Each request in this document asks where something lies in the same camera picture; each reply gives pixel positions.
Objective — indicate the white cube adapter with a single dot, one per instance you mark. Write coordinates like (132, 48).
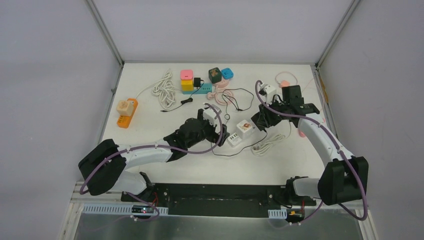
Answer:
(243, 130)

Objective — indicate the pink cube adapter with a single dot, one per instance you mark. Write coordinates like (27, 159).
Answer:
(186, 75)

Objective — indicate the small black plug adapter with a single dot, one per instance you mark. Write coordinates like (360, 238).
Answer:
(198, 82)

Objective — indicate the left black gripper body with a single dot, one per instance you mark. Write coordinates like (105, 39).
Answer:
(218, 133)

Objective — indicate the yellow cube adapter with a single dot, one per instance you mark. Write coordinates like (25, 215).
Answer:
(187, 85)

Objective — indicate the pink charger plug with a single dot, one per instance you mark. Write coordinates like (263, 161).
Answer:
(284, 84)

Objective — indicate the dark green cube adapter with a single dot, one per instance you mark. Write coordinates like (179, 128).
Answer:
(214, 75)

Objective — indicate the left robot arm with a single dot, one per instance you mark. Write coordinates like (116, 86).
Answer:
(106, 167)

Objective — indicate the teal power strip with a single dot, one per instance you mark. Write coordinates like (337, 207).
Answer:
(203, 90)

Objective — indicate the pink round socket base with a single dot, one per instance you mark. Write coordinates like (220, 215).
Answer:
(222, 84)

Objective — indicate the orange power strip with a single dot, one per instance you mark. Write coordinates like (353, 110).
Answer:
(124, 122)

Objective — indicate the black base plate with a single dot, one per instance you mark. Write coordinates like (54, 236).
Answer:
(222, 200)

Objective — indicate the beige cube adapter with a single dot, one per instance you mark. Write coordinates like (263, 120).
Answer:
(125, 108)

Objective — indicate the black power adapter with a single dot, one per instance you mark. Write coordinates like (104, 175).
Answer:
(260, 121)

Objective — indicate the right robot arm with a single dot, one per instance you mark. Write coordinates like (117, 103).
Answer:
(345, 175)

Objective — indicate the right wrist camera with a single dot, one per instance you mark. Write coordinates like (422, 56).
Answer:
(268, 92)

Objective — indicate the blue cube adapter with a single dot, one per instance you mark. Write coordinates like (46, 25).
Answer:
(227, 73)

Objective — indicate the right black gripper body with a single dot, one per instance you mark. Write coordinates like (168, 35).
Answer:
(270, 117)

